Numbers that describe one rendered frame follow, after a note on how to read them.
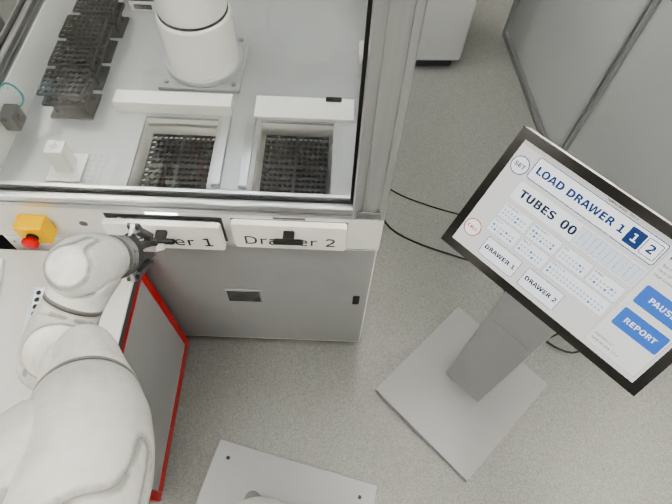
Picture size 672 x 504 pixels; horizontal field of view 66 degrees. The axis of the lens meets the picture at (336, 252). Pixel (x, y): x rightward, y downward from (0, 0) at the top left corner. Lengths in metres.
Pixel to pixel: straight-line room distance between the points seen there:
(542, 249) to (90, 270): 0.88
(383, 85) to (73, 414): 0.71
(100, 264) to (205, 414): 1.25
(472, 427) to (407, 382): 0.28
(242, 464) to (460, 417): 1.04
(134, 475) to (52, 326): 0.56
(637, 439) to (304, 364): 1.29
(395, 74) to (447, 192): 1.67
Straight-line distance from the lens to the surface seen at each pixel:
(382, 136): 1.04
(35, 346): 0.97
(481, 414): 2.10
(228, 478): 1.25
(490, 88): 3.11
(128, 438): 0.45
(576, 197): 1.17
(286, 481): 1.23
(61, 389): 0.50
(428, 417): 2.05
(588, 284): 1.19
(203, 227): 1.31
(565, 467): 2.21
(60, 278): 0.93
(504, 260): 1.21
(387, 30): 0.87
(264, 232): 1.31
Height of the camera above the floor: 2.01
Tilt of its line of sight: 60 degrees down
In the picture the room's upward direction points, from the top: 3 degrees clockwise
